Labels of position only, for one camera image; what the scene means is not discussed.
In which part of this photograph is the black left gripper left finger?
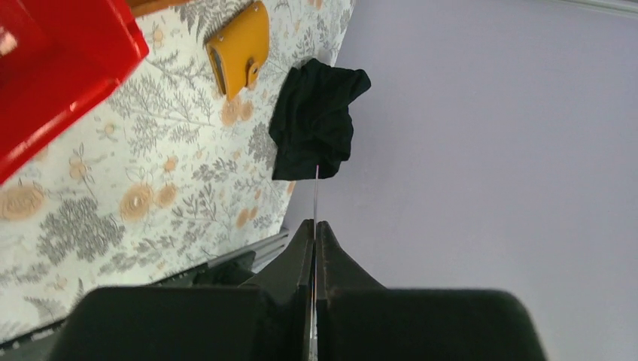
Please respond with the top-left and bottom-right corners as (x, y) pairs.
(49, 220), (315, 360)

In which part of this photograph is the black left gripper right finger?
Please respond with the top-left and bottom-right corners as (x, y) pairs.
(315, 221), (546, 360)

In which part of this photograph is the yellow leather card holder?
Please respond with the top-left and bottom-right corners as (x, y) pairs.
(205, 1), (270, 101)

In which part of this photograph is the floral table mat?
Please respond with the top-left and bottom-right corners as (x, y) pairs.
(1, 1), (355, 342)

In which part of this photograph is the black cloth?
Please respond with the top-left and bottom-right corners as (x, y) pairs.
(269, 59), (372, 181)

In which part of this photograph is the brown compartment organizer tray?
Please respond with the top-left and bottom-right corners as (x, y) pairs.
(126, 0), (189, 17)

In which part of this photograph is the red plastic bin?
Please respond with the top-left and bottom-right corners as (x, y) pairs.
(1, 1), (149, 180)

